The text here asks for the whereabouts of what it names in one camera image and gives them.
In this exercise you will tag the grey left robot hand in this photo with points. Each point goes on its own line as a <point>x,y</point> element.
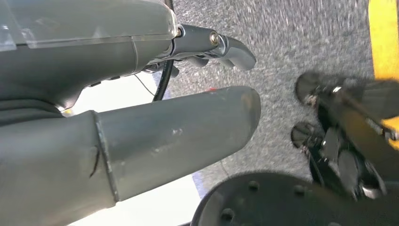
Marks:
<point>93,46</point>

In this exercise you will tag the white flat board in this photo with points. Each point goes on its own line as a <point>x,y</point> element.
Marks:
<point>124,90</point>

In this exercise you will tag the black round robot joint disc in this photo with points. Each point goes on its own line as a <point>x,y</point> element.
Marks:
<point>265,206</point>

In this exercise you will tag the black robot foot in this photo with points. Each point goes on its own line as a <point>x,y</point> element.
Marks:
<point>343,140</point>

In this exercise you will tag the yellow floor tape square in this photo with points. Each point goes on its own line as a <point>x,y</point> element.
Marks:
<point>385,37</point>

